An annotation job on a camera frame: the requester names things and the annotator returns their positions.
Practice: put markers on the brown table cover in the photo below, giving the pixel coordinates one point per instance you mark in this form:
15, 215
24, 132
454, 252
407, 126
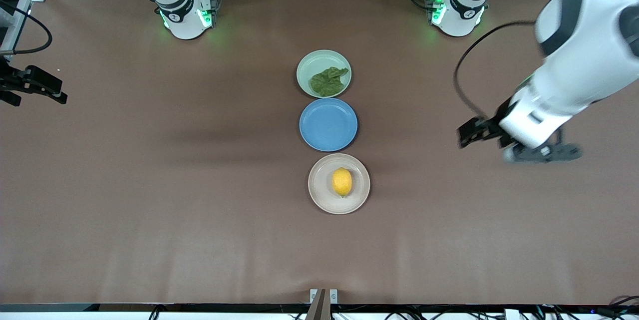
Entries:
150, 185

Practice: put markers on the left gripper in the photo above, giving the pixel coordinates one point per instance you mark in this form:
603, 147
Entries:
491, 127

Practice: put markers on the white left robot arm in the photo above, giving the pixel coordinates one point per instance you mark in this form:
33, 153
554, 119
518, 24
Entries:
589, 25

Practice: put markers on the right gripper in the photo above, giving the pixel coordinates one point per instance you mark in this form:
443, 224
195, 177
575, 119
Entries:
11, 82

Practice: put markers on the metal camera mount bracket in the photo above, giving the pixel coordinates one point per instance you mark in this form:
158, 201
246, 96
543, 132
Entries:
319, 305

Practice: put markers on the light green plate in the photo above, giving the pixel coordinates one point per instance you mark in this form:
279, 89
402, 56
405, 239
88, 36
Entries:
312, 63

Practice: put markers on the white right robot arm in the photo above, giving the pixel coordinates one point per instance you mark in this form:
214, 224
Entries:
182, 15

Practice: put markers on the blue plate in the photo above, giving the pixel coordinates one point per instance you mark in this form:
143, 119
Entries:
328, 125

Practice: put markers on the grey metal side structure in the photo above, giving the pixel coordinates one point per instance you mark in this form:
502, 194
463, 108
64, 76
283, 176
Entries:
15, 25

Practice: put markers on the small white box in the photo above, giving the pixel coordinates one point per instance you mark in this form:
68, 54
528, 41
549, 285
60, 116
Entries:
512, 315

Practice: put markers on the beige plate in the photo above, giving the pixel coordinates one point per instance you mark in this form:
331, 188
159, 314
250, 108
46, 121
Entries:
322, 195

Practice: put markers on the green lettuce leaf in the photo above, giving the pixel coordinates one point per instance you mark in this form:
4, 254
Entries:
327, 84

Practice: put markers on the yellow lemon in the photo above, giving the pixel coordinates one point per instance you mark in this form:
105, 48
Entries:
342, 181

